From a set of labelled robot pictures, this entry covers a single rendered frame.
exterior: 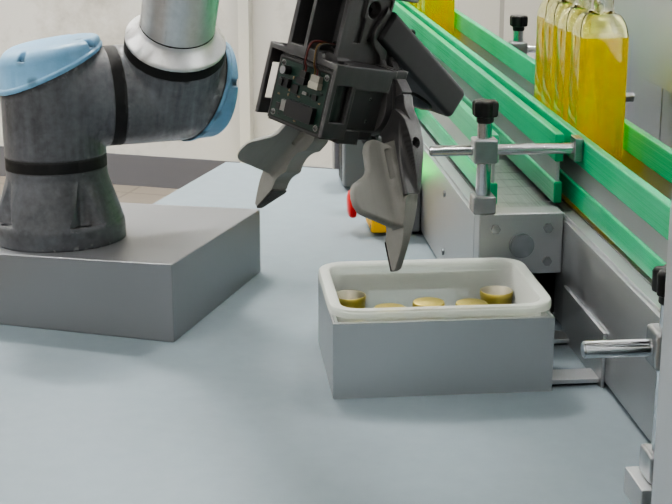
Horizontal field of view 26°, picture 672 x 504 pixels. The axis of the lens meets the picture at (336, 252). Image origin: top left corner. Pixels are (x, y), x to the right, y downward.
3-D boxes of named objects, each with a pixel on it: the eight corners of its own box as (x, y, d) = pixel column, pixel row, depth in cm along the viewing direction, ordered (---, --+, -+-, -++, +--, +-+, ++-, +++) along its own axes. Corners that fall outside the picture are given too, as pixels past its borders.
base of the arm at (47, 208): (-25, 251, 164) (-32, 165, 162) (21, 221, 179) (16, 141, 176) (104, 254, 162) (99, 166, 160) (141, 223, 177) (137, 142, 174)
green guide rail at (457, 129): (497, 204, 164) (499, 135, 162) (488, 205, 164) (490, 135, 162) (341, 18, 331) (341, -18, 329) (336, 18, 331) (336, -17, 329)
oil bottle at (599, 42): (621, 197, 169) (632, 12, 163) (574, 198, 169) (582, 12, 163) (608, 186, 175) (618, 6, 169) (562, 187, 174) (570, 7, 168)
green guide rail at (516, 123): (561, 203, 165) (564, 133, 162) (553, 203, 165) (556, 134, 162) (373, 18, 332) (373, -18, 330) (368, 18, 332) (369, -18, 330)
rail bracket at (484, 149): (581, 212, 160) (586, 100, 157) (430, 216, 159) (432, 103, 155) (574, 206, 163) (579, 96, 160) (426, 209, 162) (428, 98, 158)
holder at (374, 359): (605, 389, 146) (609, 315, 144) (333, 399, 144) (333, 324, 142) (563, 333, 163) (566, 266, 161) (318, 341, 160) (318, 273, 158)
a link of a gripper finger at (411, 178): (371, 207, 105) (345, 95, 106) (388, 208, 106) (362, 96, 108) (418, 187, 101) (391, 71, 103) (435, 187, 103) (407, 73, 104)
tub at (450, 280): (554, 387, 145) (558, 304, 143) (331, 395, 143) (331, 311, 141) (516, 330, 162) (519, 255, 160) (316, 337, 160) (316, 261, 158)
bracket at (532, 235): (562, 274, 162) (565, 213, 160) (479, 276, 161) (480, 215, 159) (554, 265, 166) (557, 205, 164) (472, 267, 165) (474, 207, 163)
